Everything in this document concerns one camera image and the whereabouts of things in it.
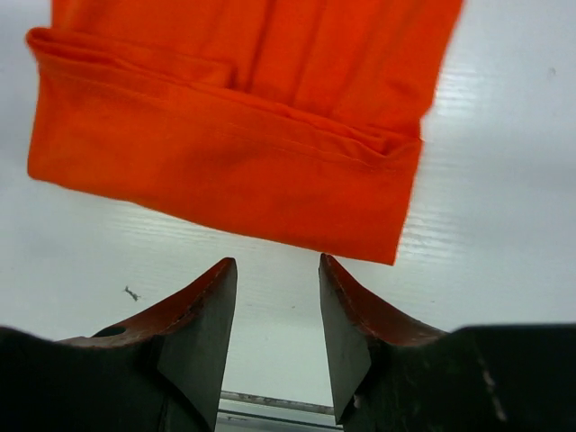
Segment aluminium rail frame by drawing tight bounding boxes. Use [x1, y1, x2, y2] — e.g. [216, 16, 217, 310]
[215, 391, 343, 432]

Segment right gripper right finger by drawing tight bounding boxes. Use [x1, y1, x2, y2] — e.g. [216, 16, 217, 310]
[319, 254, 446, 426]

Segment orange t shirt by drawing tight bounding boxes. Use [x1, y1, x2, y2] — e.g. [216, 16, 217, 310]
[25, 1, 463, 265]

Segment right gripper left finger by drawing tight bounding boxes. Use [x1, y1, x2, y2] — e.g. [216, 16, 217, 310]
[64, 257, 238, 431]

